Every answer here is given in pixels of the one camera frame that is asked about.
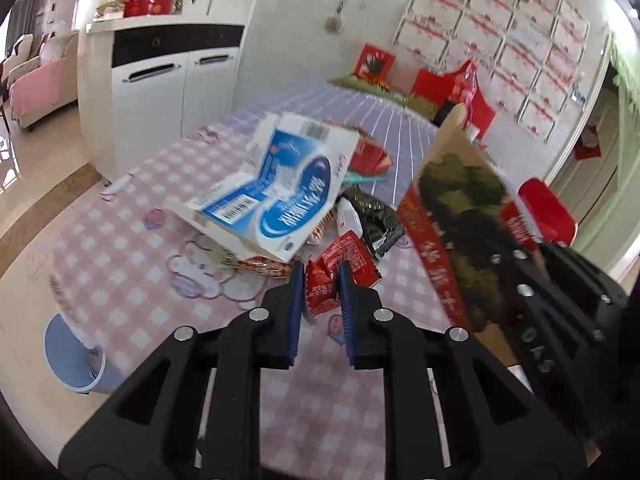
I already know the wall of framed certificates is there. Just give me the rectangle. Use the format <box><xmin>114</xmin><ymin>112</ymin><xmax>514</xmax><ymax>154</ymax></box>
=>
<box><xmin>392</xmin><ymin>0</ymin><xmax>592</xmax><ymax>143</ymax></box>

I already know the black snack packet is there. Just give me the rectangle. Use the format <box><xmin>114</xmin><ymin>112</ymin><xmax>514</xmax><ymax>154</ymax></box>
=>
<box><xmin>342</xmin><ymin>186</ymin><xmax>407</xmax><ymax>260</ymax></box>

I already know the red basket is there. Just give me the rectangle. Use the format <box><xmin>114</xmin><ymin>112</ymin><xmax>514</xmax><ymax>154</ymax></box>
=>
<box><xmin>122</xmin><ymin>0</ymin><xmax>174</xmax><ymax>17</ymax></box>

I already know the pink checked tablecloth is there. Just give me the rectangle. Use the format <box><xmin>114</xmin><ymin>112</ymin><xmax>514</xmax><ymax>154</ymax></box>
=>
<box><xmin>50</xmin><ymin>125</ymin><xmax>526</xmax><ymax>480</ymax></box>

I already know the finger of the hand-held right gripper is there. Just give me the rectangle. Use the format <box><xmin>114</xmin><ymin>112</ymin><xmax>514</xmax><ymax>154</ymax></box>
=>
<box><xmin>477</xmin><ymin>246</ymin><xmax>553</xmax><ymax>323</ymax></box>
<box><xmin>539</xmin><ymin>243</ymin><xmax>629</xmax><ymax>313</ymax></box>

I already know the red door decoration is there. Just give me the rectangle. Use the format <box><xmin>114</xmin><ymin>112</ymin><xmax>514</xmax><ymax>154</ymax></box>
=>
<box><xmin>574</xmin><ymin>124</ymin><xmax>602</xmax><ymax>162</ymax></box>

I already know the green flat box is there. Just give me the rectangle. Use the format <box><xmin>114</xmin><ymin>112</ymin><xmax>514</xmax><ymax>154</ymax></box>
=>
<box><xmin>329</xmin><ymin>75</ymin><xmax>418</xmax><ymax>107</ymax></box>

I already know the round hanging wall ornament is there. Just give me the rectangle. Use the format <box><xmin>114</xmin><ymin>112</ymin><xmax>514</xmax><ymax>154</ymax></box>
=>
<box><xmin>325</xmin><ymin>2</ymin><xmax>347</xmax><ymax>34</ymax></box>

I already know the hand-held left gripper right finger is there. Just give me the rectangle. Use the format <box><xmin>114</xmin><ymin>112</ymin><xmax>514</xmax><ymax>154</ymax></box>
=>
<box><xmin>336</xmin><ymin>261</ymin><xmax>587</xmax><ymax>480</ymax></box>

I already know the red chair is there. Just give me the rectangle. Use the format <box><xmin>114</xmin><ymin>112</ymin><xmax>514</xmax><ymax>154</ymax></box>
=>
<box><xmin>516</xmin><ymin>177</ymin><xmax>578</xmax><ymax>248</ymax></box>

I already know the sofa with pink blanket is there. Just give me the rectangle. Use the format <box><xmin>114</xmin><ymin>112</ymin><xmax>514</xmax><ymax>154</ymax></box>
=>
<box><xmin>7</xmin><ymin>20</ymin><xmax>81</xmax><ymax>133</ymax></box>

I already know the blue trash bin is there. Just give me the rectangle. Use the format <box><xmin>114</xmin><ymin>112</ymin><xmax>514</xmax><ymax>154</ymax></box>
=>
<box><xmin>44</xmin><ymin>312</ymin><xmax>122</xmax><ymax>396</ymax></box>

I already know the red white striped wrapper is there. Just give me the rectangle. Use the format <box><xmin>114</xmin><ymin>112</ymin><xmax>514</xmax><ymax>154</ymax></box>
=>
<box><xmin>235</xmin><ymin>255</ymin><xmax>293</xmax><ymax>279</ymax></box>
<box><xmin>307</xmin><ymin>205</ymin><xmax>341</xmax><ymax>246</ymax></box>

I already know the purple striped tablecloth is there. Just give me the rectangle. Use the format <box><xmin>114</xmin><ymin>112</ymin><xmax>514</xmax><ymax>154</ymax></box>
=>
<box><xmin>227</xmin><ymin>84</ymin><xmax>443</xmax><ymax>211</ymax></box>

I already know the red snack packet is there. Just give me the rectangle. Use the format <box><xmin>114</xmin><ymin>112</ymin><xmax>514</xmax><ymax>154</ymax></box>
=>
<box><xmin>304</xmin><ymin>232</ymin><xmax>382</xmax><ymax>322</ymax></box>

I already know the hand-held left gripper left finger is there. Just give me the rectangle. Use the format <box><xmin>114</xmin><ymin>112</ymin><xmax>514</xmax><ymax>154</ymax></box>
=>
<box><xmin>57</xmin><ymin>261</ymin><xmax>307</xmax><ymax>480</ymax></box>

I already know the red crumpled bag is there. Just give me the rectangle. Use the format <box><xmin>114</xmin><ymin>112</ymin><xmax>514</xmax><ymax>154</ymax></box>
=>
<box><xmin>348</xmin><ymin>132</ymin><xmax>394</xmax><ymax>177</ymax></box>

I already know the teal flat packet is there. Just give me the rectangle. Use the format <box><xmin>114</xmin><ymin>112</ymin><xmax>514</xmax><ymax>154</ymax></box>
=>
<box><xmin>341</xmin><ymin>170</ymin><xmax>390</xmax><ymax>187</ymax></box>

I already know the large red gift bag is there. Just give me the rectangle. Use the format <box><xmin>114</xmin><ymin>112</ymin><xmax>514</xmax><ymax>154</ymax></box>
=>
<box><xmin>411</xmin><ymin>60</ymin><xmax>497</xmax><ymax>137</ymax></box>

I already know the white cabinet with black band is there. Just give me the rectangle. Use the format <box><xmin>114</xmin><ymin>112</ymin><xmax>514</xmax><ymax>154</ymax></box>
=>
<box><xmin>79</xmin><ymin>14</ymin><xmax>246</xmax><ymax>181</ymax></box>

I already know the green door valance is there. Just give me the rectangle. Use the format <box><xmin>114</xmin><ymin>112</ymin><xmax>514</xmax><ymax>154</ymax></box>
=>
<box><xmin>606</xmin><ymin>30</ymin><xmax>640</xmax><ymax>93</ymax></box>

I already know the red picture box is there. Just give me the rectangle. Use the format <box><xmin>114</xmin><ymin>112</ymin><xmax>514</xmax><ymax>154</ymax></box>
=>
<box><xmin>356</xmin><ymin>44</ymin><xmax>397</xmax><ymax>87</ymax></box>

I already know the blue and white cardboard box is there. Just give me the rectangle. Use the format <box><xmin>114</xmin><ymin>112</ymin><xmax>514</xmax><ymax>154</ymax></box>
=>
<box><xmin>165</xmin><ymin>112</ymin><xmax>361</xmax><ymax>263</ymax></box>

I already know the grey curtain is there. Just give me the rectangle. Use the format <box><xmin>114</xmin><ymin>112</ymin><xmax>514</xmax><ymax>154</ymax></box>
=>
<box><xmin>11</xmin><ymin>0</ymin><xmax>41</xmax><ymax>48</ymax></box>

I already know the brown paper bag green print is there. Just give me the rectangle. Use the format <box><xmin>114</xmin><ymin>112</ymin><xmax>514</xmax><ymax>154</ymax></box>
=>
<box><xmin>397</xmin><ymin>102</ymin><xmax>551</xmax><ymax>366</ymax></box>

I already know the small white packet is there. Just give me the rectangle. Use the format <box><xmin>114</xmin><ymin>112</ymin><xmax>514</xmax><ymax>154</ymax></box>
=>
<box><xmin>336</xmin><ymin>197</ymin><xmax>362</xmax><ymax>236</ymax></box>

